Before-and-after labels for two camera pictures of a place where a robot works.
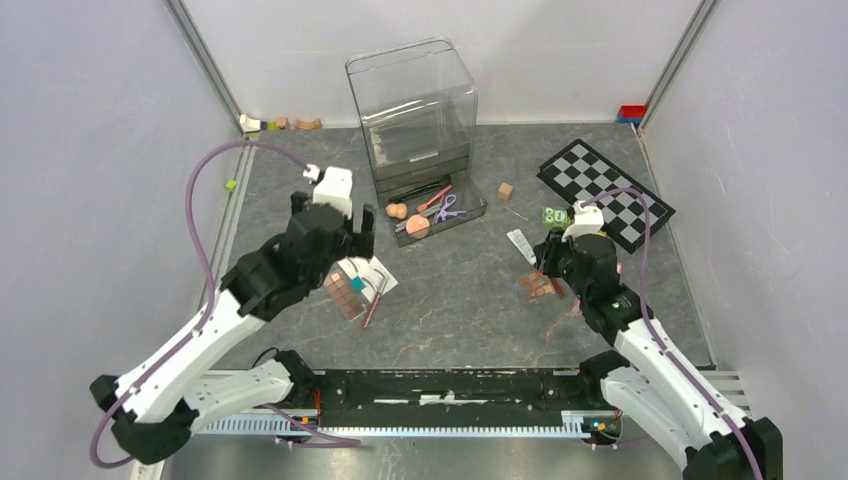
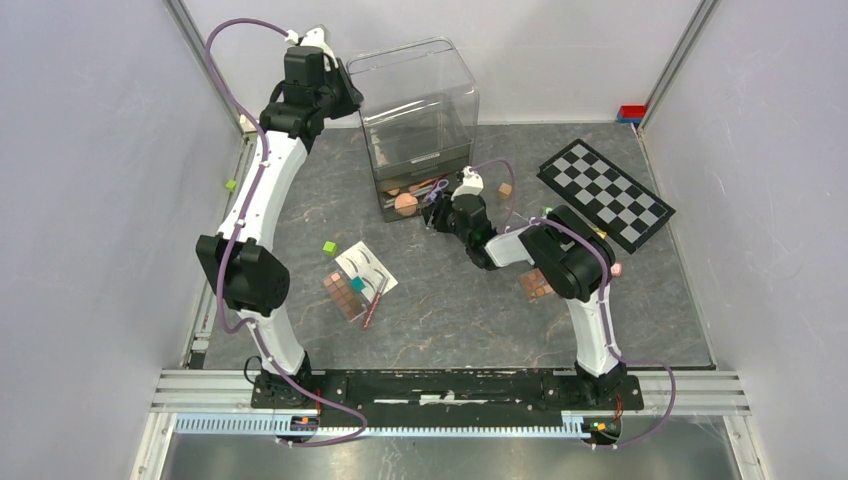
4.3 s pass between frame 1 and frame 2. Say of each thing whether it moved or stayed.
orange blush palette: stayed
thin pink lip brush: moved
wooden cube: stayed
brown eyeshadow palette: stayed
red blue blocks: stayed
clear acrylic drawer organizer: stayed
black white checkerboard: stayed
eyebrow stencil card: stayed
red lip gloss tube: stayed
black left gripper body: moved
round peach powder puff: moved
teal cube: stayed
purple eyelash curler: moved
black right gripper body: moved
